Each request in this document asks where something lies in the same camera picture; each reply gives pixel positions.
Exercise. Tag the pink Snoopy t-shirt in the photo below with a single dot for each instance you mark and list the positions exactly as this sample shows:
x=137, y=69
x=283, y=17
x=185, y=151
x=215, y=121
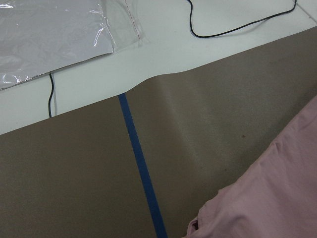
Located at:
x=276, y=197

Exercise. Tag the clear plastic bag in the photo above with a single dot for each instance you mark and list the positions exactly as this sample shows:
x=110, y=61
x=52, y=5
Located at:
x=38, y=37

